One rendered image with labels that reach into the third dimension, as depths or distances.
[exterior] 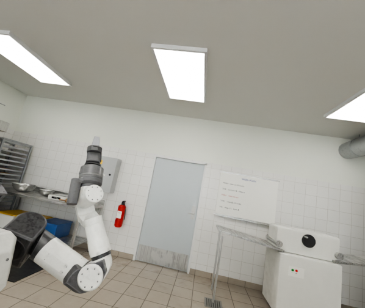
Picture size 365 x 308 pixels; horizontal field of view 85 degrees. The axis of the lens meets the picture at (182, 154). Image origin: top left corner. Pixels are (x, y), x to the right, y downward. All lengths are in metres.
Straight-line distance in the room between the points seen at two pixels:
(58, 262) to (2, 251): 0.17
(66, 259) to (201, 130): 3.74
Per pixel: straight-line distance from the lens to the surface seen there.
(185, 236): 4.17
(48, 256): 0.85
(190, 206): 4.09
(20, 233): 0.85
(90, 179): 0.83
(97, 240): 0.81
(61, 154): 5.16
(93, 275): 0.80
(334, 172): 4.77
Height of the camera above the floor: 1.43
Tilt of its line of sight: 10 degrees up
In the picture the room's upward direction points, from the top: 11 degrees clockwise
